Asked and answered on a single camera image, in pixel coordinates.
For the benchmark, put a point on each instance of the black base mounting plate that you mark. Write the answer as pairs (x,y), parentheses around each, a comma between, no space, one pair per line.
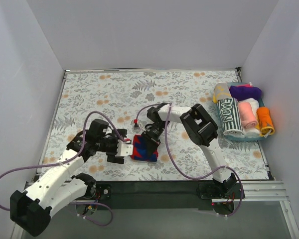
(161,195)

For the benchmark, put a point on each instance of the teal towel tray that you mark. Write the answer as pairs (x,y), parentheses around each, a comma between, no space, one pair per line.
(261,104)

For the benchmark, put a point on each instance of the red and blue towel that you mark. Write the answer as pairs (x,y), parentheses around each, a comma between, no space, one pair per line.
(140,152)

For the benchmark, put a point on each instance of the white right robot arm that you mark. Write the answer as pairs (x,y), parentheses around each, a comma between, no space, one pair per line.
(202,131)

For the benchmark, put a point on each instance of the white rolled towel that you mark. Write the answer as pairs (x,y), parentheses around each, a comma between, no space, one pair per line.
(251,132)

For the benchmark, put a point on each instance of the grey yellow rolled towel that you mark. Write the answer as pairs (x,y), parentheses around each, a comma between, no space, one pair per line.
(221,91)

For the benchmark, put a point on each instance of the aluminium frame rail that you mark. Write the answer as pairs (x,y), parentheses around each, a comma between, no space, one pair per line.
(179,210)

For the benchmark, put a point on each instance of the pink panda towel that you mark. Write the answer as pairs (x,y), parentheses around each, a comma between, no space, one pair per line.
(248,119)

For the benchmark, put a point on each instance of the orange rolled towel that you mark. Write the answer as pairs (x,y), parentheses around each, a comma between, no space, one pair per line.
(265,125)

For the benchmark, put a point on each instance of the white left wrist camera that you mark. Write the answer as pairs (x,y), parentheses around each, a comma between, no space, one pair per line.
(124,148)

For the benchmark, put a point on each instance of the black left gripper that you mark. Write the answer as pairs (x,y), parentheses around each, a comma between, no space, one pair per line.
(113,151)

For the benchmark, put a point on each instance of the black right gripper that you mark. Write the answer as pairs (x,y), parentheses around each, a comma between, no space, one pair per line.
(151,137)

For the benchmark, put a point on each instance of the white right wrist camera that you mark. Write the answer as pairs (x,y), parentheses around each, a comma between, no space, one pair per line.
(138,125)

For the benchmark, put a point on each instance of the purple rolled towel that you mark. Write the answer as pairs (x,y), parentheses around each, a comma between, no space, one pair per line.
(242,92)

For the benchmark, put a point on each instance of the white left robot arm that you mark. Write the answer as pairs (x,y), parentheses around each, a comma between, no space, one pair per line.
(33,208)

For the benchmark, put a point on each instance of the striped lemon rolled towel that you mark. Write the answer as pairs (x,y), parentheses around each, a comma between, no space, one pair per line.
(230,116)

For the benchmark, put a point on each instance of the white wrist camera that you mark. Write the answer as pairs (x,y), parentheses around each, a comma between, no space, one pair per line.
(138,125)
(124,148)

